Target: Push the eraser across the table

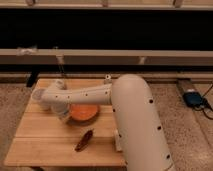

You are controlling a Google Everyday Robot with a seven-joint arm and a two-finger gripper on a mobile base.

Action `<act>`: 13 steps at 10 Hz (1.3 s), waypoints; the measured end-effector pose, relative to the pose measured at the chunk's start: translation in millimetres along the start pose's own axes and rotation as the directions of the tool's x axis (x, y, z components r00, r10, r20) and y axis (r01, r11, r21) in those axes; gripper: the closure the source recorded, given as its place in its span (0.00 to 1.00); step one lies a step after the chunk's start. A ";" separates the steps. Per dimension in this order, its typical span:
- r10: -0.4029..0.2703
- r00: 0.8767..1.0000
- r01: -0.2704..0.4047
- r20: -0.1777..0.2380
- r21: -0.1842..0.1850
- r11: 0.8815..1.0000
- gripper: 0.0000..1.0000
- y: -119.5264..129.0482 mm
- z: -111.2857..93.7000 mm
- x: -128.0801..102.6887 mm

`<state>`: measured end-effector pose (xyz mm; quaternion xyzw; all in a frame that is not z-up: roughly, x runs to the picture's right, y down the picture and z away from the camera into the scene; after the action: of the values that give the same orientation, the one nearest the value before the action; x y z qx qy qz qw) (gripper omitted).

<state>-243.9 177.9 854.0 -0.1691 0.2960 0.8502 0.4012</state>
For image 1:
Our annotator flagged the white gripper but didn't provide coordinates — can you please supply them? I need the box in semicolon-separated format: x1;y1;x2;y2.
51;103;69;123

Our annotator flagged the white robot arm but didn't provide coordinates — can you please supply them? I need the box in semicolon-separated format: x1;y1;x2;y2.
31;74;176;171

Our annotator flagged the dark brown eraser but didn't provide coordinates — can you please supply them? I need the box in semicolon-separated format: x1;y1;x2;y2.
75;130;93;152

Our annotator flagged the orange round plate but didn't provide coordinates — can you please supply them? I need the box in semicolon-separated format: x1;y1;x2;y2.
69;104;99;122

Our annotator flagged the blue power box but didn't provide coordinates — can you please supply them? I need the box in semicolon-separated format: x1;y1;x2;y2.
183;89;203;107

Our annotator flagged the wooden horizontal rail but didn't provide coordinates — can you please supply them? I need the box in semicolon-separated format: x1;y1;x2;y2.
0;48;213;66

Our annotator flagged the black cable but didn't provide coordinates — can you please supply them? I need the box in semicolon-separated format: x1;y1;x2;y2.
196;83;213;120

